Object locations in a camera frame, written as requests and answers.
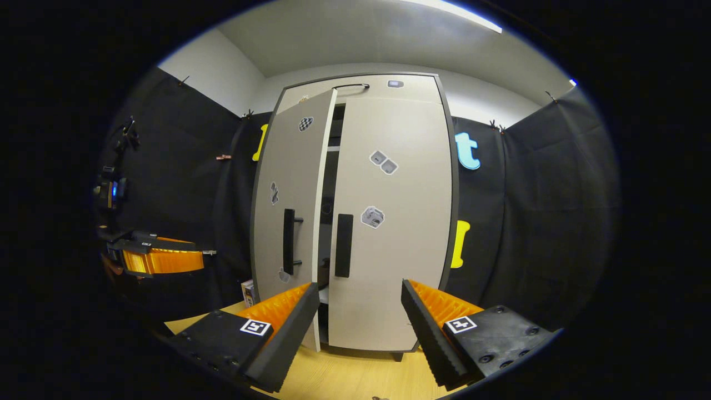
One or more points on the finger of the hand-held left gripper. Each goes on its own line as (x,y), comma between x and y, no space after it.
(147,243)
(166,261)

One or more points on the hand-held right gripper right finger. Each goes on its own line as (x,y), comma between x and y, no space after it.
(427,339)

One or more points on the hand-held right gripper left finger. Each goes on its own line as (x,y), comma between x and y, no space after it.
(291,339)

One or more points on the white shoe cabinet door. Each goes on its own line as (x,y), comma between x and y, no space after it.
(289,166)
(411,266)

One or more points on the white shoe cabinet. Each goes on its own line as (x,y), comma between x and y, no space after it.
(332,178)

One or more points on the small printed box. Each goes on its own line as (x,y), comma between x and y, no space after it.
(248,291)

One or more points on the black backdrop cloth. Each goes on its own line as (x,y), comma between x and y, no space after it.
(555,222)

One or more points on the long ceiling light panel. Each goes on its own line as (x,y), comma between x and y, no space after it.
(461,14)

